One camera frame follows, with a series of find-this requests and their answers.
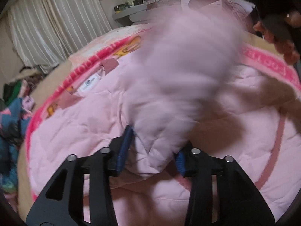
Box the pink quilted jacket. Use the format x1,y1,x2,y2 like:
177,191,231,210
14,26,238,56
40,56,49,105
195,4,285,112
27,0,301,226

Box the pile of mixed clothes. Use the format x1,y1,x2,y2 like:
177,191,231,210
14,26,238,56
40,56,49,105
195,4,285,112
1,66,45,106

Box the person's right hand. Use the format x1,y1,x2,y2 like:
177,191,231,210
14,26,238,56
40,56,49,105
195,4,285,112
254,11,300,65

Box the blue floral padded garment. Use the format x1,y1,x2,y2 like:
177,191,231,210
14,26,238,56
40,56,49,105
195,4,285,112
1,96,35,194

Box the pink cartoon fleece blanket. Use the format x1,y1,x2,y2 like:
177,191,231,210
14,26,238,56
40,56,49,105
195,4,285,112
24,27,301,203

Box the tan bed cover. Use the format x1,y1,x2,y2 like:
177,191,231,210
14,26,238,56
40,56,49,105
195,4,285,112
16,23,283,221

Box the white striped curtain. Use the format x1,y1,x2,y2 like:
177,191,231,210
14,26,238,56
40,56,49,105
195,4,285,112
7,0,112,68

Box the grey curved vanity desk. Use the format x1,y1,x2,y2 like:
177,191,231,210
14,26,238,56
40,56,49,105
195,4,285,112
112,4,159,27

